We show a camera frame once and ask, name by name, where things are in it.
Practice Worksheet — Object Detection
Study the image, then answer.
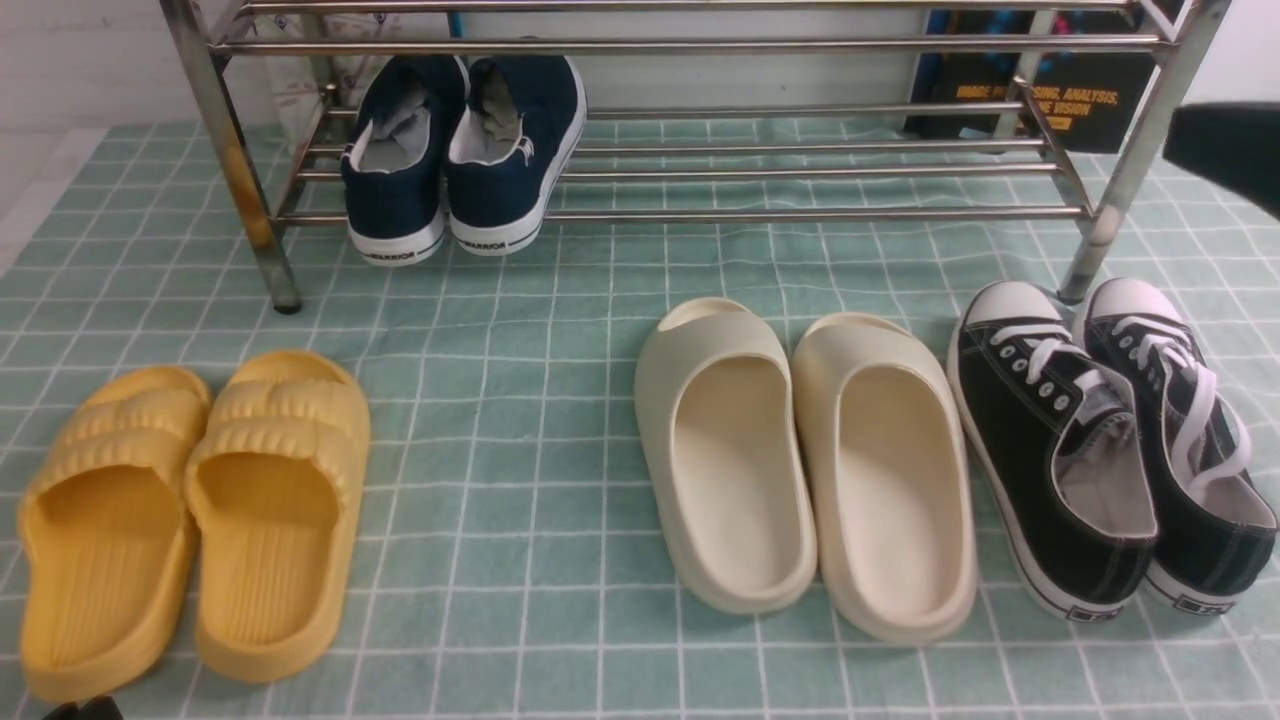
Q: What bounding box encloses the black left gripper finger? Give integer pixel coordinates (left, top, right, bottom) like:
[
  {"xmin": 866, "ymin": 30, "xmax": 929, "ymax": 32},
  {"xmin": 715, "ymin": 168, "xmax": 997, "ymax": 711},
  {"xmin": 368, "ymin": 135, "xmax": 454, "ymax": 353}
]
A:
[{"xmin": 76, "ymin": 696, "xmax": 123, "ymax": 720}]

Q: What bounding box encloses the black canvas sneaker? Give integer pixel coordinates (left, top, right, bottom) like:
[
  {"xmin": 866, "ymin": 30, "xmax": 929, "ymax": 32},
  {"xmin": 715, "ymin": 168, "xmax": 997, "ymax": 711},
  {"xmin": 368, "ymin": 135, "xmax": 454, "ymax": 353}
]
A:
[
  {"xmin": 1073, "ymin": 277, "xmax": 1277, "ymax": 616},
  {"xmin": 946, "ymin": 281, "xmax": 1158, "ymax": 624}
]

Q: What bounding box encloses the stainless steel shoe rack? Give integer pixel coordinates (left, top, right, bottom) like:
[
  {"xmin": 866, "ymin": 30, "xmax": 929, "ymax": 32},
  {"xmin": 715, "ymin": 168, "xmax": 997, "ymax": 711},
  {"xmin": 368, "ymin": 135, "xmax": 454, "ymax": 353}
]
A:
[{"xmin": 161, "ymin": 1, "xmax": 1230, "ymax": 314}]

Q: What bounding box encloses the left yellow rubber slipper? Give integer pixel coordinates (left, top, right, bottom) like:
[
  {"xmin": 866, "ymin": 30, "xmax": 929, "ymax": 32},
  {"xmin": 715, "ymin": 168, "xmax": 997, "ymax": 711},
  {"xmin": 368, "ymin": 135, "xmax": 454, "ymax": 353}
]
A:
[{"xmin": 17, "ymin": 366, "xmax": 212, "ymax": 705}]

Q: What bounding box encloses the yellow rubber slipper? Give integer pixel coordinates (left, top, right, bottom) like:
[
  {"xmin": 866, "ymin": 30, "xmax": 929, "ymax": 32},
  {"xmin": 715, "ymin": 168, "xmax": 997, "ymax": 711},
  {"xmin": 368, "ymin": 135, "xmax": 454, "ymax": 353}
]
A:
[
  {"xmin": 17, "ymin": 366, "xmax": 212, "ymax": 705},
  {"xmin": 186, "ymin": 348, "xmax": 372, "ymax": 683}
]

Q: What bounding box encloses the right yellow rubber slipper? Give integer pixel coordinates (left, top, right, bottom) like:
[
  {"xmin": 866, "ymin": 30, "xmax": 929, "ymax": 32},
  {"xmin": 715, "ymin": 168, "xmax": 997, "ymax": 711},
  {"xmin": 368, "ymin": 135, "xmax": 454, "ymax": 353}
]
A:
[{"xmin": 186, "ymin": 348, "xmax": 372, "ymax": 683}]

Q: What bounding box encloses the green checkered cloth mat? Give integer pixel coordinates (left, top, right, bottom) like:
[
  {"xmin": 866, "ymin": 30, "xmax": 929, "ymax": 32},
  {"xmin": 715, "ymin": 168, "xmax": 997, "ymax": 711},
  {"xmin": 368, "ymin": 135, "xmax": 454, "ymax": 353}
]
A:
[{"xmin": 1, "ymin": 123, "xmax": 1277, "ymax": 719}]

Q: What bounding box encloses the left navy blue sneaker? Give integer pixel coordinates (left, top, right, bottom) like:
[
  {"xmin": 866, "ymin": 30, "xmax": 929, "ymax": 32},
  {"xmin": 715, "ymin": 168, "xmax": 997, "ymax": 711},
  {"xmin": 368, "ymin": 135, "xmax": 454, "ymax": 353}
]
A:
[{"xmin": 340, "ymin": 55, "xmax": 468, "ymax": 266}]

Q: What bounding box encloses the navy blue sneaker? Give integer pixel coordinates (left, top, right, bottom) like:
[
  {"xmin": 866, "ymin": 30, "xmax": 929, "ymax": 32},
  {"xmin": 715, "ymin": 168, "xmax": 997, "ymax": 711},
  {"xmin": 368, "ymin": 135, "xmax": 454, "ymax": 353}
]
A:
[
  {"xmin": 444, "ymin": 55, "xmax": 588, "ymax": 256},
  {"xmin": 340, "ymin": 55, "xmax": 468, "ymax": 266}
]

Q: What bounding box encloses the clear plastic bag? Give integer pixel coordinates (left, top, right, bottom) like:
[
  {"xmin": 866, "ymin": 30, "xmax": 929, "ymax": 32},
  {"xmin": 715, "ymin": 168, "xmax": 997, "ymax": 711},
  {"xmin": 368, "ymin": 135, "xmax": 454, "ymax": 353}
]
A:
[{"xmin": 253, "ymin": 13, "xmax": 402, "ymax": 143}]

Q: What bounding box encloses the left cream foam slide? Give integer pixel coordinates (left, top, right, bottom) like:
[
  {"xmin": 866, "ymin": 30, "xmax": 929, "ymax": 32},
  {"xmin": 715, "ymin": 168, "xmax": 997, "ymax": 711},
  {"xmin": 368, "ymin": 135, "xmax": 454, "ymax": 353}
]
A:
[{"xmin": 634, "ymin": 297, "xmax": 818, "ymax": 615}]

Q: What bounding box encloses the cream foam slide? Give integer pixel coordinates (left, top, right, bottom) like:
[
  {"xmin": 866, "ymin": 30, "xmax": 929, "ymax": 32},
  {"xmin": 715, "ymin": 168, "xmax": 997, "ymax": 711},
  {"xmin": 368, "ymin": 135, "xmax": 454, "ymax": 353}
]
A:
[
  {"xmin": 790, "ymin": 313, "xmax": 978, "ymax": 646},
  {"xmin": 634, "ymin": 297, "xmax": 818, "ymax": 615}
]

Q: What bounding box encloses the right navy blue sneaker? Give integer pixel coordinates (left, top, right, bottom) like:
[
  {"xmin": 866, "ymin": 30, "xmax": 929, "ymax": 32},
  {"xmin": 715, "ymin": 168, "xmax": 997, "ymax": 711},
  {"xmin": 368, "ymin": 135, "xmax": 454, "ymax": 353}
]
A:
[{"xmin": 444, "ymin": 55, "xmax": 588, "ymax": 256}]

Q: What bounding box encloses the right cream foam slide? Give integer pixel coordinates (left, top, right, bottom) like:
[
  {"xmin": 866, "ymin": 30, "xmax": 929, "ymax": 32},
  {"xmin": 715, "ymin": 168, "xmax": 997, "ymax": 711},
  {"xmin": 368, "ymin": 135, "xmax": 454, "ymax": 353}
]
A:
[{"xmin": 790, "ymin": 313, "xmax": 978, "ymax": 646}]

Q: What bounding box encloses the black book with orange text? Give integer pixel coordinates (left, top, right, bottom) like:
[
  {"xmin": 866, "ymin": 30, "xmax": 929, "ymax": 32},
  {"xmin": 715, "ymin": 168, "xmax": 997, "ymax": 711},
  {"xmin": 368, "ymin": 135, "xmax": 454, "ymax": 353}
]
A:
[{"xmin": 902, "ymin": 10, "xmax": 1155, "ymax": 154}]

